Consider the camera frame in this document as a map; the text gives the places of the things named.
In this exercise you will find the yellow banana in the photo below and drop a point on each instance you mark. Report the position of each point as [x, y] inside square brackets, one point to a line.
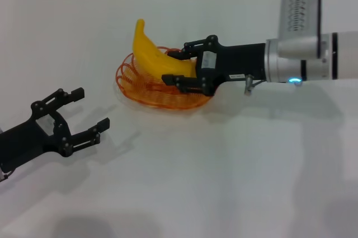
[151, 56]

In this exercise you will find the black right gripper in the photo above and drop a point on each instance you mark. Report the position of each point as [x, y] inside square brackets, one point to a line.
[240, 61]

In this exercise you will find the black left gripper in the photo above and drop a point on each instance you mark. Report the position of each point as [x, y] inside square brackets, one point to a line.
[28, 142]

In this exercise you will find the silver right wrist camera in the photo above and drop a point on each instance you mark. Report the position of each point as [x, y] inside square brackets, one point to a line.
[299, 11]

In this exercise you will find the orange woven plastic basket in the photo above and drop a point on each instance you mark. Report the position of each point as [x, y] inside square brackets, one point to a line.
[167, 102]

